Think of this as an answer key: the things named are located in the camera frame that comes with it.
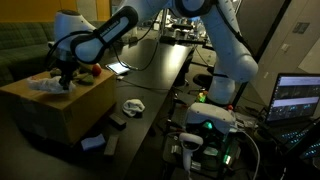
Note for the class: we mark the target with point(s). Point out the laptop with dark interface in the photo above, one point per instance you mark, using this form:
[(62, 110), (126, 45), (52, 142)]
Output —
[(293, 96)]

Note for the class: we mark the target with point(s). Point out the white wall switch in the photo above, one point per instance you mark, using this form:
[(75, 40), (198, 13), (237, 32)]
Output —
[(285, 47)]

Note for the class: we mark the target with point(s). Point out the white VR controller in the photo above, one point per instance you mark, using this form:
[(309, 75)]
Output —
[(190, 141)]

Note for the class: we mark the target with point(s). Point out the yellow rubber duck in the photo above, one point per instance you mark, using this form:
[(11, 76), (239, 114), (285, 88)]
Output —
[(201, 97)]

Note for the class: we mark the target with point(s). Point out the black stool seat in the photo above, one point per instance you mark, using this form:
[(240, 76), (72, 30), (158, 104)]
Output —
[(201, 80)]

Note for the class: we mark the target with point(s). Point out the tablet with lit screen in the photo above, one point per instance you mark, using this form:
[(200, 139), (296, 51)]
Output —
[(118, 67)]

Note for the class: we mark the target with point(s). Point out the blue sponge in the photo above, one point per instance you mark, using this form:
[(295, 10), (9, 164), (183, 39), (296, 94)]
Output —
[(93, 142)]

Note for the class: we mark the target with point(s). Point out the white VR headset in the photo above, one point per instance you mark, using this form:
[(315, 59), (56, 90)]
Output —
[(210, 115)]

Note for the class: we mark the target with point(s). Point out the white cloth red mark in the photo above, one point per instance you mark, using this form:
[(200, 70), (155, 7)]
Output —
[(46, 85)]

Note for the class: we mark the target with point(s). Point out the grey wall panel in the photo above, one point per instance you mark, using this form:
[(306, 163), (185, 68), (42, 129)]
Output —
[(301, 27)]

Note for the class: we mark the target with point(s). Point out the large cardboard box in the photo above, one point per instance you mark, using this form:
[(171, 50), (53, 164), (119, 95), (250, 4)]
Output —
[(50, 113)]

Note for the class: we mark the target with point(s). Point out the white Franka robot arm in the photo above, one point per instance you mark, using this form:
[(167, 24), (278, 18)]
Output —
[(233, 60)]

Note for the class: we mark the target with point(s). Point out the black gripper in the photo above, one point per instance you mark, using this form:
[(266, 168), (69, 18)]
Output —
[(68, 66)]

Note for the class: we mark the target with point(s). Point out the large white towel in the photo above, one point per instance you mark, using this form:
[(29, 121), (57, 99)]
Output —
[(133, 107)]

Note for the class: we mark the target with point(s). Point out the white wall sheet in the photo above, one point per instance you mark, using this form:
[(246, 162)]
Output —
[(311, 61)]

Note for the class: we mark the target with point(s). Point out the plaid green sofa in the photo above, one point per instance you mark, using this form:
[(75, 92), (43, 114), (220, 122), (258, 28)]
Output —
[(23, 43)]

